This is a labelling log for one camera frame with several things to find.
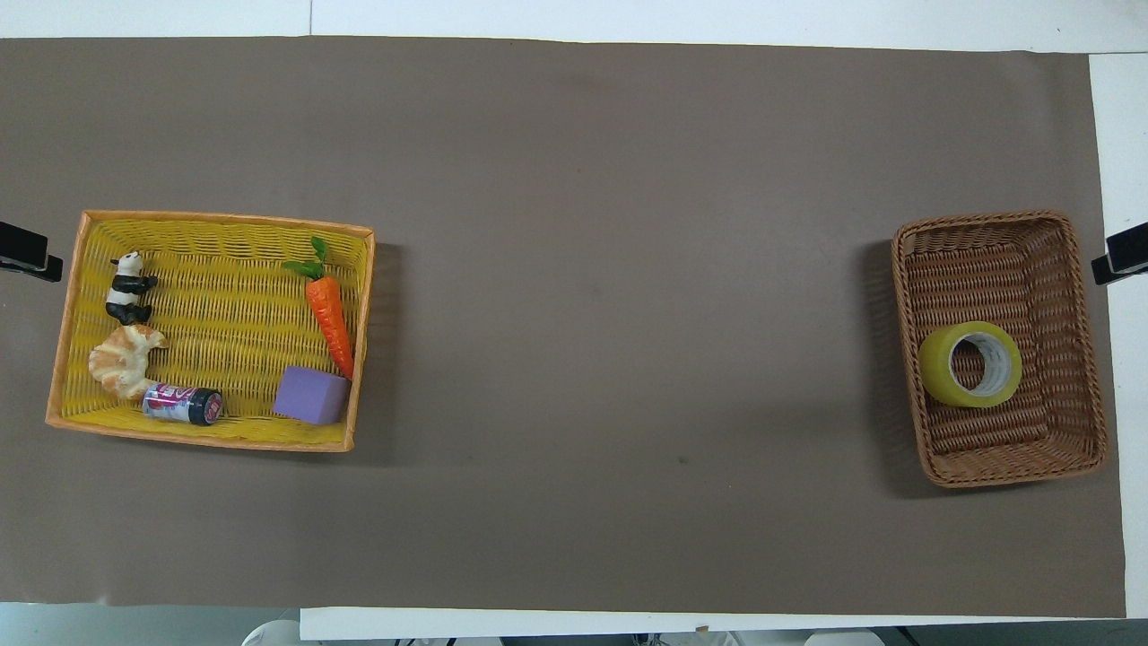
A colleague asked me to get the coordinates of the yellow wicker basket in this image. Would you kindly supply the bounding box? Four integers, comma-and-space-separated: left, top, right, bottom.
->
46, 210, 376, 453

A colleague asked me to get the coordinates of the yellow tape roll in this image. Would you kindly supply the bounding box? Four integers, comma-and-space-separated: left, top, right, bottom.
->
918, 321, 1023, 409

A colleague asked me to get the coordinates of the brown wicker basket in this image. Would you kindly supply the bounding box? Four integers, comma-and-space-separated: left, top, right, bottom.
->
891, 211, 1109, 488

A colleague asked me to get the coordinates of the toy carrot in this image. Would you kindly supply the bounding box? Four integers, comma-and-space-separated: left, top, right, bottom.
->
282, 236, 356, 380

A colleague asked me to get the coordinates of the purple foam block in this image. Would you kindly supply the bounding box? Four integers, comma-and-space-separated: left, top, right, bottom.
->
272, 365, 352, 426

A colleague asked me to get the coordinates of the small drink can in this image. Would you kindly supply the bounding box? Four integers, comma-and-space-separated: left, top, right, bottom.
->
142, 382, 223, 426

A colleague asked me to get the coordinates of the panda figurine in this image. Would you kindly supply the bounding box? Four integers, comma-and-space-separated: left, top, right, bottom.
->
105, 251, 159, 327

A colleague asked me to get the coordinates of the toy croissant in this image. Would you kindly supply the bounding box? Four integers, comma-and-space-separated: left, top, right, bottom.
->
88, 324, 170, 402

